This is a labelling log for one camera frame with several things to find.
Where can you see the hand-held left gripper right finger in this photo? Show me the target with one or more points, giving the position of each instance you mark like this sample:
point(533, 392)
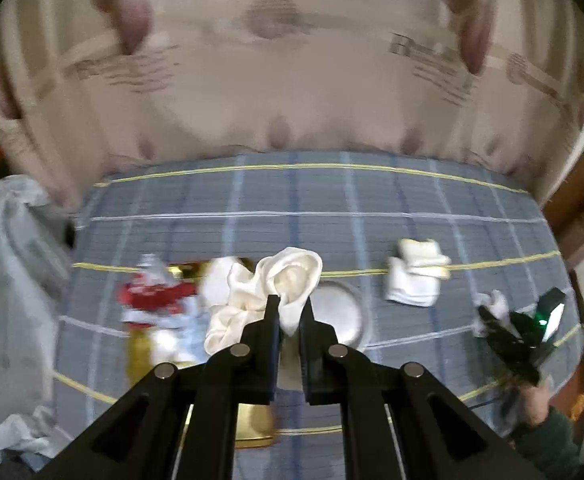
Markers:
point(309, 360)

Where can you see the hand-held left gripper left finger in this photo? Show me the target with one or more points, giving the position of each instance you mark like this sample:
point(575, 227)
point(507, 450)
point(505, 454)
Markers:
point(272, 355)

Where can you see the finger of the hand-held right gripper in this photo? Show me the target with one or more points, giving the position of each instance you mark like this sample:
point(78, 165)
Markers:
point(501, 337)
point(525, 330)

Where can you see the small white cloth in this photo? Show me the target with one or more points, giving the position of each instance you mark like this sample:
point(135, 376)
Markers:
point(494, 305)

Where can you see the gold box with red outside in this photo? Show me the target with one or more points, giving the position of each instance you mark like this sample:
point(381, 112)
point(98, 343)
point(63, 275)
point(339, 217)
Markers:
point(254, 425)

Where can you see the cream cloth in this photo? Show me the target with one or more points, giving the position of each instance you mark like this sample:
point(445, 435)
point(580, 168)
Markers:
point(292, 270)

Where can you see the person's right forearm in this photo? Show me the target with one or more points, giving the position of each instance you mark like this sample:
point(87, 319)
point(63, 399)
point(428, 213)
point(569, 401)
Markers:
point(551, 445)

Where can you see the person's right hand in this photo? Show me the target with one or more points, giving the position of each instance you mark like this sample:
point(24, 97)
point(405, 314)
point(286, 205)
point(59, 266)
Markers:
point(536, 402)

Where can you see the brown wooden furniture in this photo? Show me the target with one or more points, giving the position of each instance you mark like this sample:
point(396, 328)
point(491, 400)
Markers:
point(581, 210)

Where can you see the grey plaid bed sheet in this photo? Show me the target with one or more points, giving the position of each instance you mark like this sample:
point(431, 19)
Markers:
point(322, 200)

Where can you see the white leaf print plastic cover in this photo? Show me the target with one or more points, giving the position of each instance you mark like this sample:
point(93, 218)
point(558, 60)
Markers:
point(12, 285)

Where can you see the beige leaf print curtain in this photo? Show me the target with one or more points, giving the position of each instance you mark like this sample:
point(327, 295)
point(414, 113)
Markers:
point(292, 85)

